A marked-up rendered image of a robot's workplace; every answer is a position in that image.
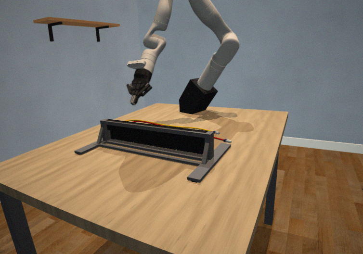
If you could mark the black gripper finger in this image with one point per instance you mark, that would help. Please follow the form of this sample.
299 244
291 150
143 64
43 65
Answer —
132 90
140 93

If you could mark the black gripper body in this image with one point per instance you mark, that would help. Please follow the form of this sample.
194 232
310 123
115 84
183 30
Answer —
142 74

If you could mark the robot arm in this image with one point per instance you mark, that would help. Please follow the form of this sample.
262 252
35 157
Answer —
208 15

